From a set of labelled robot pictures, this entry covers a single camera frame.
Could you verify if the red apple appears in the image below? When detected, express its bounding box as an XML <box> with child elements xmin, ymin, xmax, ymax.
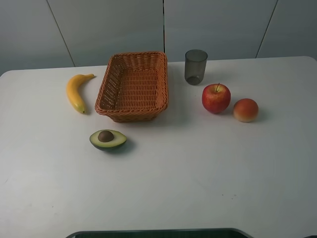
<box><xmin>202</xmin><ymin>83</ymin><xmax>231</xmax><ymax>114</ymax></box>

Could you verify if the yellow banana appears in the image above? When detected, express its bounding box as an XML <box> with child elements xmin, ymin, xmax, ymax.
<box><xmin>66</xmin><ymin>74</ymin><xmax>95</xmax><ymax>114</ymax></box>

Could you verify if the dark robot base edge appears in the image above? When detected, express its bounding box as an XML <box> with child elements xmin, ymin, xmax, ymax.
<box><xmin>67</xmin><ymin>228</ymin><xmax>251</xmax><ymax>238</ymax></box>

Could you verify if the grey translucent plastic cup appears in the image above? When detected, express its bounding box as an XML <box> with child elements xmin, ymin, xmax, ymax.
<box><xmin>184</xmin><ymin>49</ymin><xmax>208</xmax><ymax>85</ymax></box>

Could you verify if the woven orange wicker basket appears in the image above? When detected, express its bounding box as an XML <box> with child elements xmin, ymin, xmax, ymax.
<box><xmin>95</xmin><ymin>52</ymin><xmax>169</xmax><ymax>123</ymax></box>

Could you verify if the halved avocado with pit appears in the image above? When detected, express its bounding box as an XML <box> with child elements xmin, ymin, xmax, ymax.
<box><xmin>89</xmin><ymin>129</ymin><xmax>127</xmax><ymax>151</ymax></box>

